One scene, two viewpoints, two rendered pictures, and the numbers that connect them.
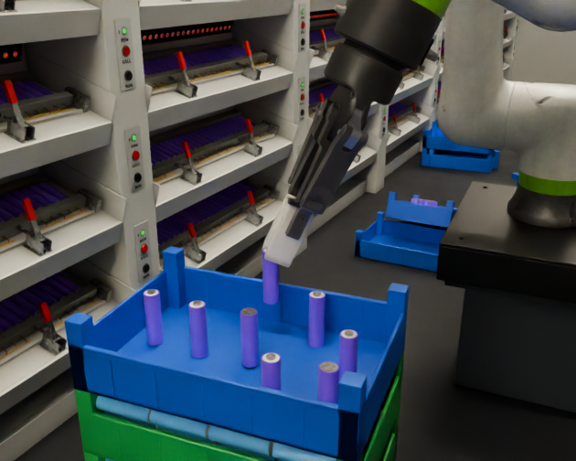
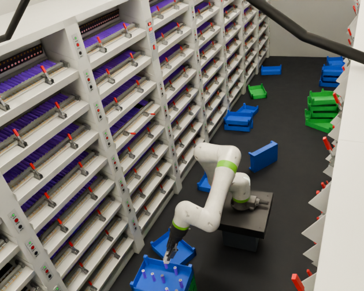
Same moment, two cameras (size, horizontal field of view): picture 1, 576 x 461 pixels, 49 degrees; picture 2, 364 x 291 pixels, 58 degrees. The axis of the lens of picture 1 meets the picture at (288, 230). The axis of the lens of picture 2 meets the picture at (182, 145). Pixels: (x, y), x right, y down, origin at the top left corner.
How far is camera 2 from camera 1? 1.39 m
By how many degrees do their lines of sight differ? 12
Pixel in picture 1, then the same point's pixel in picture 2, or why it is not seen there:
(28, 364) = (112, 264)
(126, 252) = (130, 227)
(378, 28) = (177, 234)
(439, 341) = not seen: hidden behind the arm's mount
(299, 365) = (173, 281)
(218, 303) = (156, 264)
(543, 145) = (234, 193)
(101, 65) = (117, 191)
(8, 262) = (104, 246)
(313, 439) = not seen: outside the picture
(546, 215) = (238, 207)
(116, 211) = (126, 219)
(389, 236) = not seen: hidden behind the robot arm
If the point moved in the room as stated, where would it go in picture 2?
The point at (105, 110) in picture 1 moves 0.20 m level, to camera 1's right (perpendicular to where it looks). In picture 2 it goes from (119, 200) to (148, 196)
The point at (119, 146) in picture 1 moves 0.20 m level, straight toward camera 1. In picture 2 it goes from (123, 206) to (129, 227)
